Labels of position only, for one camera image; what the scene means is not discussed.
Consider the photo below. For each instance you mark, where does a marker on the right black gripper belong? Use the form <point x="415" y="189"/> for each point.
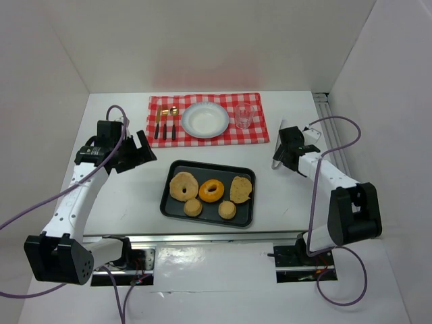
<point x="283" y="155"/>

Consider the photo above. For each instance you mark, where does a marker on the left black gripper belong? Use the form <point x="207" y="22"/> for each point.
<point x="131" y="152"/>

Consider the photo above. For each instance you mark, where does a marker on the metal tongs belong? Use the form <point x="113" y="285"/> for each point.
<point x="275" y="162"/>

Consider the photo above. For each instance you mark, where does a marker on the speckled bread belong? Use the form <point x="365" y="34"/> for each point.
<point x="240" y="190"/>

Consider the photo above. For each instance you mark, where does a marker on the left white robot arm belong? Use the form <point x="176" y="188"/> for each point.
<point x="57" y="254"/>

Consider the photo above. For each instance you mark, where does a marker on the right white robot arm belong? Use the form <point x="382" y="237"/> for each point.
<point x="353" y="211"/>

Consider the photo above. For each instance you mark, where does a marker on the plain beige bagel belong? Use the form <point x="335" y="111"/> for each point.
<point x="183" y="186"/>

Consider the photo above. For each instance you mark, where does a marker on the black baking tray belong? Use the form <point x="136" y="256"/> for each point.
<point x="202" y="172"/>

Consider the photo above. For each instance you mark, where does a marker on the clear drinking glass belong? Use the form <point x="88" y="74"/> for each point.
<point x="243" y="115"/>

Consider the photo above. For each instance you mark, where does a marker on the small round bun left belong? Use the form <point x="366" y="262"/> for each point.
<point x="193" y="207"/>

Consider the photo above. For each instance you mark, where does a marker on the small round bun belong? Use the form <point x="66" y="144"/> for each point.
<point x="227" y="210"/>
<point x="193" y="207"/>

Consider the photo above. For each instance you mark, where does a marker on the red checkered cloth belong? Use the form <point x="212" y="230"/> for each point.
<point x="256" y="133"/>

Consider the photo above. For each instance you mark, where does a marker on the white paper plate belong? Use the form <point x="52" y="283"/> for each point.
<point x="205" y="120"/>

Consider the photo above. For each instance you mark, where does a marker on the orange glazed donut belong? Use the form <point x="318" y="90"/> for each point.
<point x="211" y="191"/>

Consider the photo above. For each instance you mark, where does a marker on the small round bun right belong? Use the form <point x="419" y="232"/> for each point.
<point x="227" y="210"/>

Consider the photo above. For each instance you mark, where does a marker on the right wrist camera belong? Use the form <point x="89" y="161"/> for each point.
<point x="311" y="136"/>

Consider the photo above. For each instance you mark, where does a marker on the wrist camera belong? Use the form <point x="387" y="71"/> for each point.
<point x="126" y="122"/>
<point x="311" y="136"/>

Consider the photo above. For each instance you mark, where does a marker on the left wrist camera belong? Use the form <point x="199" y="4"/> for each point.
<point x="126" y="122"/>

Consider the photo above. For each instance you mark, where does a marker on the gold knife black handle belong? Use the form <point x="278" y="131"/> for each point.
<point x="157" y="121"/>

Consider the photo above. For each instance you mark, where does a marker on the aluminium rail right side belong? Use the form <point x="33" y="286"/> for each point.
<point x="330" y="131"/>

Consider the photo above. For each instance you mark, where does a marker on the aluminium rail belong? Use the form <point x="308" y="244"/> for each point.
<point x="214" y="237"/>
<point x="330" y="131"/>

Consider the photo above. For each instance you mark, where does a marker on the gold fork black handle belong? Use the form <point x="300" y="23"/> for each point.
<point x="165" y="113"/>

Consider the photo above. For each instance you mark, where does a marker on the gold spoon black handle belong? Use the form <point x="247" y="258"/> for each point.
<point x="173" y="113"/>

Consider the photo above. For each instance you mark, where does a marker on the aluminium rail front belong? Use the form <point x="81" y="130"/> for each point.
<point x="214" y="237"/>

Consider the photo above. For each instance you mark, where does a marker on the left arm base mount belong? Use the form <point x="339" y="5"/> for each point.
<point x="117" y="260"/>

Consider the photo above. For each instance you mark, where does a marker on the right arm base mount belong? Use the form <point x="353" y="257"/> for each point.
<point x="293" y="265"/>

